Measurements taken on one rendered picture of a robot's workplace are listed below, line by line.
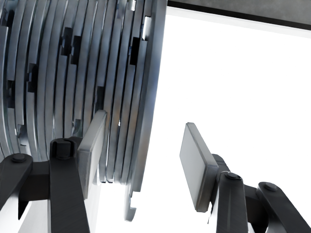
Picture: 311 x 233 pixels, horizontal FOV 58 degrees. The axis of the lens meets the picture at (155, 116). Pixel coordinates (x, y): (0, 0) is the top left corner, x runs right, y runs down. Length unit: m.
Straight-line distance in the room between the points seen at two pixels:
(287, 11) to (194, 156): 4.29
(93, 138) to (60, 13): 0.15
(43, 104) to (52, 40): 0.06
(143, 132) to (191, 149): 0.04
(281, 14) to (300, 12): 0.27
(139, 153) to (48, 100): 0.11
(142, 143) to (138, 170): 0.02
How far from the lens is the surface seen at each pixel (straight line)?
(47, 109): 0.27
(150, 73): 0.19
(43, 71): 0.27
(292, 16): 4.45
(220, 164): 0.17
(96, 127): 0.17
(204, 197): 0.16
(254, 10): 4.23
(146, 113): 0.19
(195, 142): 0.18
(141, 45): 0.26
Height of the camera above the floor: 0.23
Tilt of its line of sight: 6 degrees up
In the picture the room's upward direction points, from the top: 97 degrees clockwise
